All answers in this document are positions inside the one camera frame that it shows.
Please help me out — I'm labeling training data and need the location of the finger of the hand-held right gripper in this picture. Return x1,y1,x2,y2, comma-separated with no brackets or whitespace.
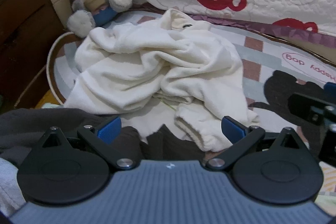
323,82,336,96
288,92,336,164

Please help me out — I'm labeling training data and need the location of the checked bed mat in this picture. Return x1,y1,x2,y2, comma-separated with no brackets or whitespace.
49,7,336,161

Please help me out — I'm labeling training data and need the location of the dark grey cloth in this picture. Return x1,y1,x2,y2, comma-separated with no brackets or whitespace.
0,108,208,161

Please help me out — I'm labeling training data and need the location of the cream white sweater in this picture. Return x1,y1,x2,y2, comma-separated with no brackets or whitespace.
64,7,260,153

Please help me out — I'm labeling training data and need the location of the light grey cloth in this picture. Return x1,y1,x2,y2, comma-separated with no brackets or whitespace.
0,157,28,216

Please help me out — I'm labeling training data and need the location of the dark wooden cabinet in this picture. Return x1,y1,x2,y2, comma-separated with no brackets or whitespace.
0,0,66,109

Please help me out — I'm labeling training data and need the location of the light green cloth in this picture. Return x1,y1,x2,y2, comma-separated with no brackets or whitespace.
316,161,336,216

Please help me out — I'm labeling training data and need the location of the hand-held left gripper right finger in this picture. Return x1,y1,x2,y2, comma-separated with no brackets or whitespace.
205,116,302,170

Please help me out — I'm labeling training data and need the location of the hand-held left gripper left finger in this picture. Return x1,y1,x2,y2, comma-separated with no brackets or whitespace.
39,116,137,170

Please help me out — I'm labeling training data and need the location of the white cord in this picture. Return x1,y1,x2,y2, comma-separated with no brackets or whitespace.
46,31,69,106

